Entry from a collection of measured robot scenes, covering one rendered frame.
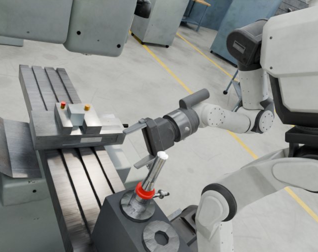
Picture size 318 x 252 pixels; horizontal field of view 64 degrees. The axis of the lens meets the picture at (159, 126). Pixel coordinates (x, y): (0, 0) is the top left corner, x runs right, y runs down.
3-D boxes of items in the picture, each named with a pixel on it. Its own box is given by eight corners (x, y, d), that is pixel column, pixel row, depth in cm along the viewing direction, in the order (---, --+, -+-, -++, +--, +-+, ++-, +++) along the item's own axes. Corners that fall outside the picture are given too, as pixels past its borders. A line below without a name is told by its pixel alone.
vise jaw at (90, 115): (89, 110, 110) (91, 103, 108) (100, 133, 100) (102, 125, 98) (75, 110, 106) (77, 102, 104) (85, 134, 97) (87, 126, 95)
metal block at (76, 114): (78, 116, 103) (81, 104, 100) (82, 125, 99) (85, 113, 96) (65, 116, 100) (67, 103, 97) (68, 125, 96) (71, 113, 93)
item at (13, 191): (101, 136, 141) (106, 119, 135) (126, 184, 120) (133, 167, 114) (-6, 143, 112) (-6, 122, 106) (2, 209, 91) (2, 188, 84)
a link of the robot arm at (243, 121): (209, 126, 89) (242, 134, 100) (232, 133, 81) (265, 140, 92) (217, 96, 88) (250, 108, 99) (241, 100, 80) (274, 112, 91)
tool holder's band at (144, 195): (145, 180, 64) (146, 178, 63) (157, 194, 62) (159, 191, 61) (131, 187, 60) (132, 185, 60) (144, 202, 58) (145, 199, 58)
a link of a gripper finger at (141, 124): (121, 133, 67) (141, 123, 69) (127, 136, 64) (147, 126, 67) (120, 127, 66) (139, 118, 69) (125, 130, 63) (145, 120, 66)
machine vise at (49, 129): (111, 123, 120) (117, 104, 114) (122, 144, 111) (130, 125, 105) (29, 124, 100) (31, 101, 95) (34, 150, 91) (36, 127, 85)
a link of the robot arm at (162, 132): (146, 154, 76) (176, 137, 82) (164, 165, 69) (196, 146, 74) (134, 116, 71) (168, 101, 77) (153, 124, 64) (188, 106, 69)
